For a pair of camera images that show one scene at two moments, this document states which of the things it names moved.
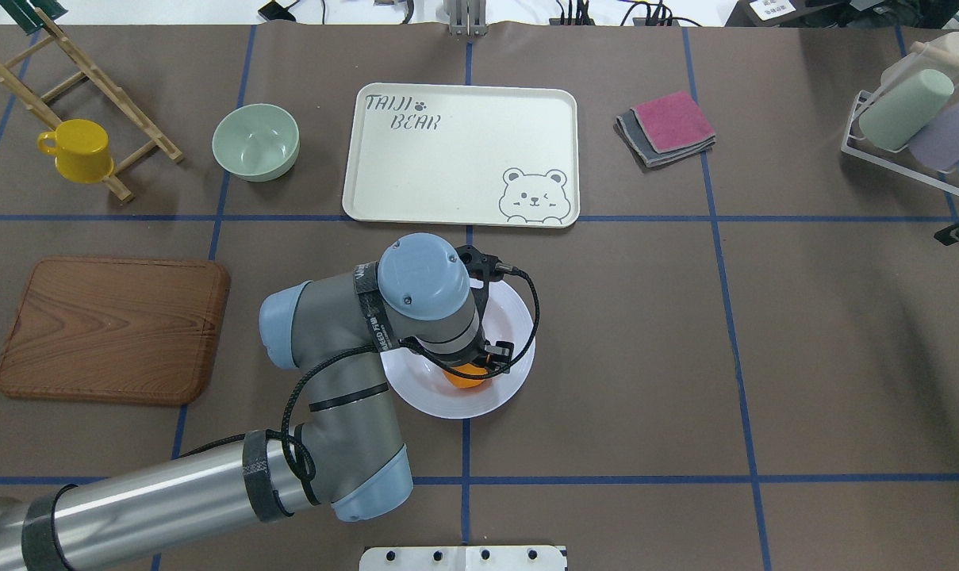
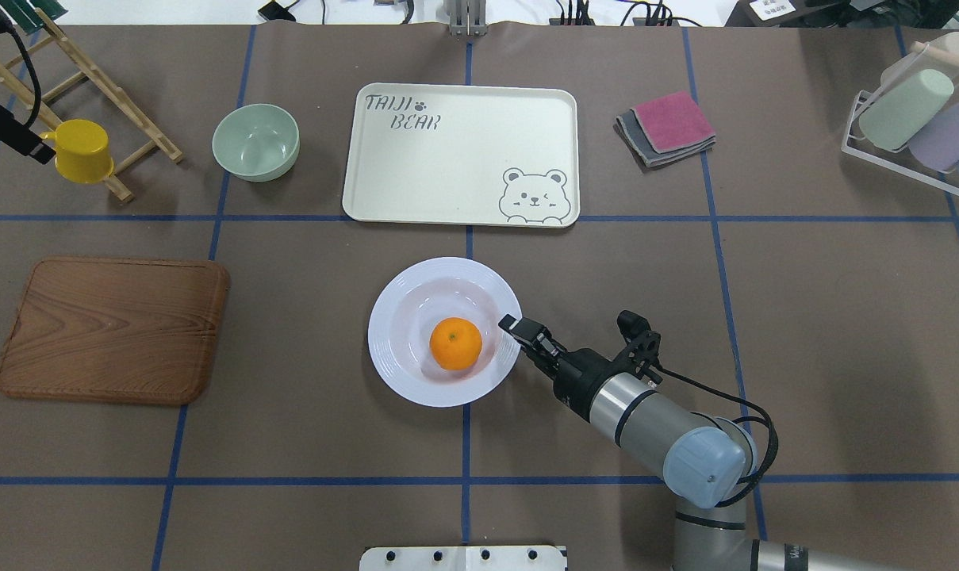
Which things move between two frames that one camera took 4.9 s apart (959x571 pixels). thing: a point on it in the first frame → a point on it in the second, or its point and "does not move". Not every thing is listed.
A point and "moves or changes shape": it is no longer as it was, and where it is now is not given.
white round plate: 420,378 moves or changes shape
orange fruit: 466,369 moves or changes shape
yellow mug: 82,151 does not move
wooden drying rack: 28,97 does not move
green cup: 907,109 does not move
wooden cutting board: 120,331 does not move
